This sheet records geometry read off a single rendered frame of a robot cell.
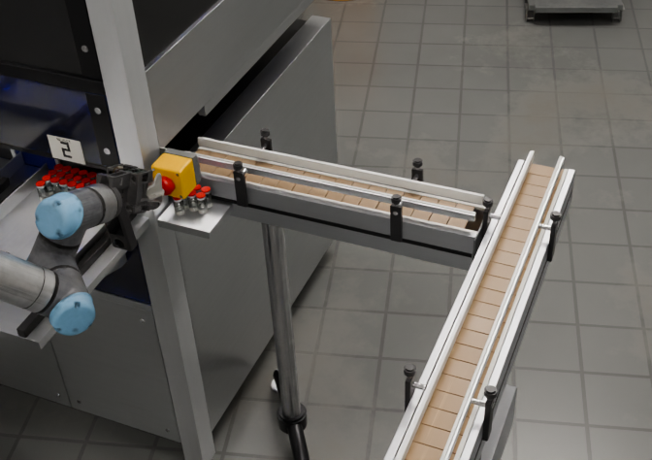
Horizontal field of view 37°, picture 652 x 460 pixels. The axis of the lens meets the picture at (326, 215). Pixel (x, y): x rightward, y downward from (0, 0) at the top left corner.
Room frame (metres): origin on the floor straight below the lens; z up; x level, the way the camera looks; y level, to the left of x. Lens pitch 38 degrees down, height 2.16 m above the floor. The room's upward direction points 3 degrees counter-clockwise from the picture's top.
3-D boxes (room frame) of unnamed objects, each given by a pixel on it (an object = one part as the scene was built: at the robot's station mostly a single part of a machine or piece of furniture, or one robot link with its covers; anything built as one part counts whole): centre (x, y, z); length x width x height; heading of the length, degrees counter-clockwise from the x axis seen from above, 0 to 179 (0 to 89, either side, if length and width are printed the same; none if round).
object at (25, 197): (1.63, 0.59, 0.90); 0.34 x 0.26 x 0.04; 155
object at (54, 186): (1.73, 0.55, 0.90); 0.18 x 0.02 x 0.05; 65
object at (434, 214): (1.66, -0.01, 0.92); 0.69 x 0.15 x 0.16; 65
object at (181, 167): (1.65, 0.31, 0.99); 0.08 x 0.07 x 0.07; 155
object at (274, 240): (1.72, 0.12, 0.46); 0.09 x 0.09 x 0.77; 65
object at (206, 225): (1.69, 0.28, 0.87); 0.14 x 0.13 x 0.02; 155
